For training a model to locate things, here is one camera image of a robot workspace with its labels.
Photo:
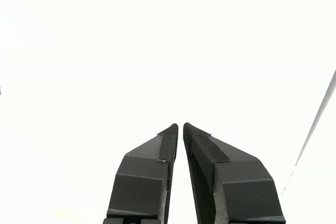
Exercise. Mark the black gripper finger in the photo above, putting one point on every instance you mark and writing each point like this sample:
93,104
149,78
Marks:
139,182
244,195

